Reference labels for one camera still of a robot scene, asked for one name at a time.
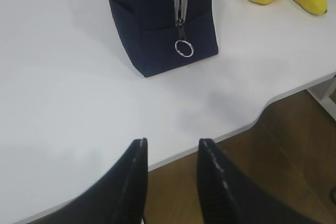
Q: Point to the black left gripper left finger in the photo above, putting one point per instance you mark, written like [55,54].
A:
[117,197]

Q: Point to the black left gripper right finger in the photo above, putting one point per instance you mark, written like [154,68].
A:
[227,195]

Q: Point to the navy blue lunch bag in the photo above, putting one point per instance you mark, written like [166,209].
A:
[161,35]

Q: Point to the white table leg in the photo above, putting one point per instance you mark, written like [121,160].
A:
[322,92]

